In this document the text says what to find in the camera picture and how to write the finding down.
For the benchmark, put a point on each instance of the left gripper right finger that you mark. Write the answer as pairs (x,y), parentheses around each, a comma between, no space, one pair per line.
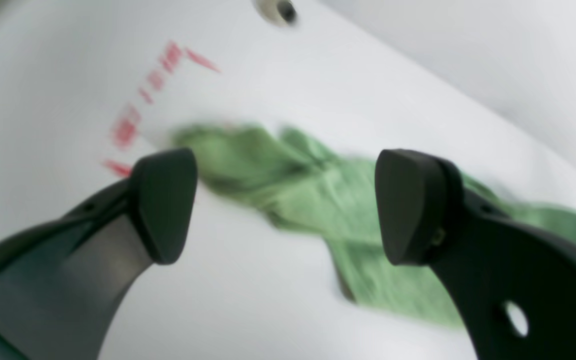
(514,285)

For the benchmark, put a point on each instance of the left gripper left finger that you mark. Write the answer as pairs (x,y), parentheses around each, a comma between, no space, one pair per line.
(62,282)

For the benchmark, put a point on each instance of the green t-shirt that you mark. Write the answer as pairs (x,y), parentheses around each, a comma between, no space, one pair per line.
(300,185)

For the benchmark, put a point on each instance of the red tape rectangle marking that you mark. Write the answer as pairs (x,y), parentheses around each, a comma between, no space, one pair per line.
(126,140)

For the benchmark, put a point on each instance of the right table cable grommet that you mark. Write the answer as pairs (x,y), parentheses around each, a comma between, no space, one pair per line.
(280,13)

